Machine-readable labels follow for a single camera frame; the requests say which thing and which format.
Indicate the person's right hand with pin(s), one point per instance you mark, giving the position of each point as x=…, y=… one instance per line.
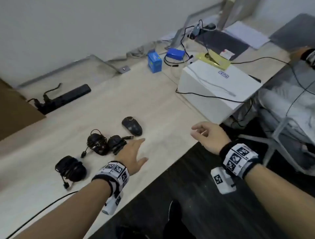
x=212, y=138

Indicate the person's left hand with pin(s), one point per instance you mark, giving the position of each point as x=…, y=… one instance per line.
x=131, y=155

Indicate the person's right forearm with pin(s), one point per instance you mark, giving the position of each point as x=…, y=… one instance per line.
x=283, y=204

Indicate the person's left forearm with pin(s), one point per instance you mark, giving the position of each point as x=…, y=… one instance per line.
x=69, y=216

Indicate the person's leg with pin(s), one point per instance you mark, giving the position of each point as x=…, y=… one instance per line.
x=179, y=231
x=283, y=110
x=130, y=232

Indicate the person's left leg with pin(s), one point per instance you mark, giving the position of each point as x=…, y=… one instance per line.
x=130, y=232

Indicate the person's right leg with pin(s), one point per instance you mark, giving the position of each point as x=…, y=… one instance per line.
x=179, y=231

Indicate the left wrist marker band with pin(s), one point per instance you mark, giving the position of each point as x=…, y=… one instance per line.
x=115, y=171

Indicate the wrist marker band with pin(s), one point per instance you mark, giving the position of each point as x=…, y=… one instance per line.
x=115, y=171
x=240, y=157

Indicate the right wrist marker band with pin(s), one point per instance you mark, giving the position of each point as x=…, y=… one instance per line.
x=240, y=157

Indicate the large white box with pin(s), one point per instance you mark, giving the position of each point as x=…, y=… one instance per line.
x=216, y=97

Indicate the black shoe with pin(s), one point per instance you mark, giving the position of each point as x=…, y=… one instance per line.
x=176, y=211

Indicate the yellow packet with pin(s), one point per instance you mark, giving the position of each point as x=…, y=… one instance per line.
x=219, y=61

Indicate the white and red card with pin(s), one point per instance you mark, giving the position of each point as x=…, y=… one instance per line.
x=226, y=54

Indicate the black power strip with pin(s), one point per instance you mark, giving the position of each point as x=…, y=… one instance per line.
x=66, y=97

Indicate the blue battery pack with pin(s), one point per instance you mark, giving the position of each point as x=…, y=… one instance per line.
x=175, y=53

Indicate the blue cardboard box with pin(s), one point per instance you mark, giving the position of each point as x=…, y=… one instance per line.
x=154, y=62

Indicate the black desk mat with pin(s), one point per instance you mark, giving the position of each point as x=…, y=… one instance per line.
x=221, y=43

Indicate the black power plug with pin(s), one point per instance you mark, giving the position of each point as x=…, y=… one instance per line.
x=48, y=97

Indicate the white paper sheets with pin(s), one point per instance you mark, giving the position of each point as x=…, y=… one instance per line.
x=247, y=34

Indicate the black charger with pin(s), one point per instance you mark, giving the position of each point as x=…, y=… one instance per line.
x=209, y=26

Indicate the brown cardboard box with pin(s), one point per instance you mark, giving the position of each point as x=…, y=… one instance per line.
x=14, y=115

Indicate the grey monitor stand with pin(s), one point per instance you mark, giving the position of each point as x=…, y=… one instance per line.
x=228, y=14

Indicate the grey desk pad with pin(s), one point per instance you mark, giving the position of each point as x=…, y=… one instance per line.
x=295, y=32

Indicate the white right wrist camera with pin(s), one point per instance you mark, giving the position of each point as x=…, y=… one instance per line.
x=222, y=181

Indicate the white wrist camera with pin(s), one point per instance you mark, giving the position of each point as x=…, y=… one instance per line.
x=222, y=181
x=112, y=203

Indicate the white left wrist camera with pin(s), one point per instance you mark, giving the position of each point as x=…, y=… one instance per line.
x=112, y=203

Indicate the grey metal divider bracket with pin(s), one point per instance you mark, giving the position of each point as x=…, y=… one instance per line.
x=123, y=69
x=177, y=34

